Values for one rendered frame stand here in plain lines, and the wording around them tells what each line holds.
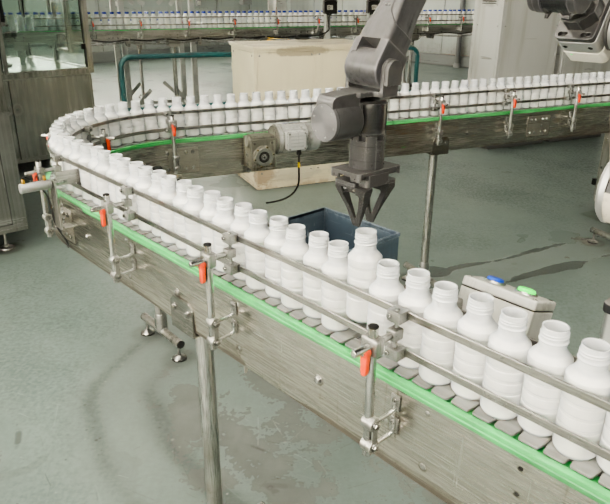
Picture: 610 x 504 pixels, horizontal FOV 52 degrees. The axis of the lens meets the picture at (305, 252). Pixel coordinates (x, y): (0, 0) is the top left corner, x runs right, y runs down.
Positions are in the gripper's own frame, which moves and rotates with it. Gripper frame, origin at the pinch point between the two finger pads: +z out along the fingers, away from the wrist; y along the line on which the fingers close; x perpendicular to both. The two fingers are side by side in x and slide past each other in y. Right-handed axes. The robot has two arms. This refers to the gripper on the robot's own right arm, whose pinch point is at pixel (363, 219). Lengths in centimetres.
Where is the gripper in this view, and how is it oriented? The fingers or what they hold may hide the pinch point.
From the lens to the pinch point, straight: 106.4
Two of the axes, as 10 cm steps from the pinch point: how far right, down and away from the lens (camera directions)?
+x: 6.7, 2.9, -6.8
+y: -7.4, 2.4, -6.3
